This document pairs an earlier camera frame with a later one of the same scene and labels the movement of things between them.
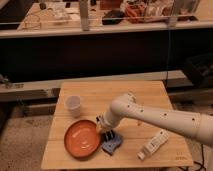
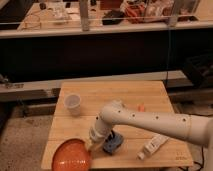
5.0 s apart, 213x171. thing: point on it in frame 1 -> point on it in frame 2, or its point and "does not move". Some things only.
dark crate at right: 199,68 does not move
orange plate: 82,139 -> 72,155
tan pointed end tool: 99,129 -> 92,145
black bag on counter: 113,17 does not move
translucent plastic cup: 73,104 does not move
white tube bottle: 154,144 does not move
